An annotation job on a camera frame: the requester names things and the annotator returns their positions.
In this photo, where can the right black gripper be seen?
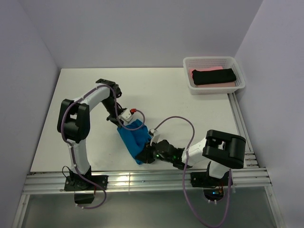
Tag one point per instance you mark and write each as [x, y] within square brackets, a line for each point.
[145, 156]

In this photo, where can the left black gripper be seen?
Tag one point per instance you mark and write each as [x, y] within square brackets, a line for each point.
[114, 119]

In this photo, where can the blue t-shirt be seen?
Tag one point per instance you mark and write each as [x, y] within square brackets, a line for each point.
[135, 140]

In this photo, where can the white plastic basket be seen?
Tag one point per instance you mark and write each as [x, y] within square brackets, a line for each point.
[206, 62]

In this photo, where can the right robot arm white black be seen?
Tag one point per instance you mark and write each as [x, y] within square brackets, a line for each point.
[223, 150]

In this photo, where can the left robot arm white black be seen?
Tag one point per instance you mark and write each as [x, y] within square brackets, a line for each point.
[74, 126]

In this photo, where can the black rolled t-shirt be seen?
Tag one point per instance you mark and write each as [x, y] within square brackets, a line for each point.
[213, 77]

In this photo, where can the pink folded t-shirt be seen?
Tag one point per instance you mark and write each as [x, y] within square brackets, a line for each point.
[231, 84]

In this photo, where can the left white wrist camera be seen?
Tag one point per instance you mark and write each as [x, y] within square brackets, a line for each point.
[126, 116]

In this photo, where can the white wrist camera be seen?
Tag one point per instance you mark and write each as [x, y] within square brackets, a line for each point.
[126, 116]
[154, 136]

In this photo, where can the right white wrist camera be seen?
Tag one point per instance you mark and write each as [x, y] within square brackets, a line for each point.
[154, 136]

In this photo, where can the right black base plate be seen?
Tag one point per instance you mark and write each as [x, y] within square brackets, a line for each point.
[204, 180]

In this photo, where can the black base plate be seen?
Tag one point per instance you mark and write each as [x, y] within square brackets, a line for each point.
[99, 181]
[204, 180]

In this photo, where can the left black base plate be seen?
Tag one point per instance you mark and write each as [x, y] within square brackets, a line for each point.
[99, 181]

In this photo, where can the aluminium rail frame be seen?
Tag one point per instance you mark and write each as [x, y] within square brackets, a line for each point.
[147, 199]

